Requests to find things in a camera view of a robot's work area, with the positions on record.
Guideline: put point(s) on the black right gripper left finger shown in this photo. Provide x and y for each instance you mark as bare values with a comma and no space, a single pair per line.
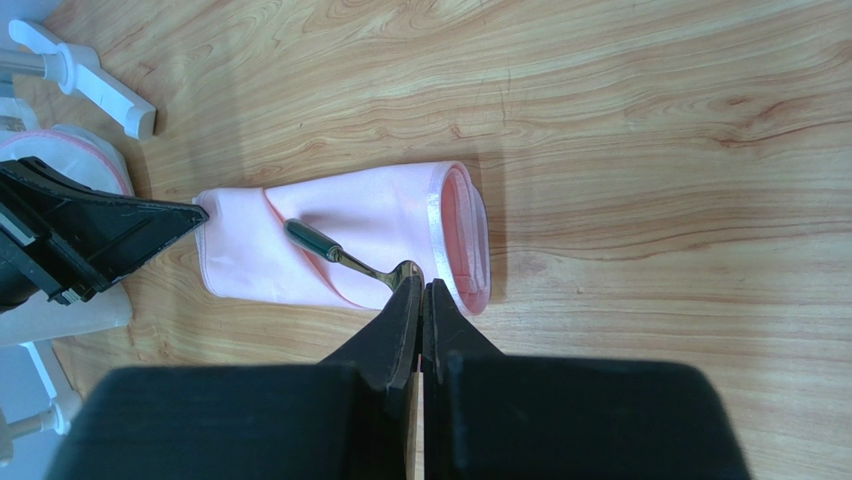
383,414

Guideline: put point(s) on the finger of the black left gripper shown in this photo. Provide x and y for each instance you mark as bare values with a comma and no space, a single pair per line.
71,242

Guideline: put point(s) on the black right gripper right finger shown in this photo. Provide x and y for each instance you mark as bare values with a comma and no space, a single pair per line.
445,331

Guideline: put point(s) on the pink cloth napkin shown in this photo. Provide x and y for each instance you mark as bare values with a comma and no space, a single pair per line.
429,213

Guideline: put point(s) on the metal clothes rack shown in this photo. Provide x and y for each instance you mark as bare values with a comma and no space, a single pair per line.
77,71

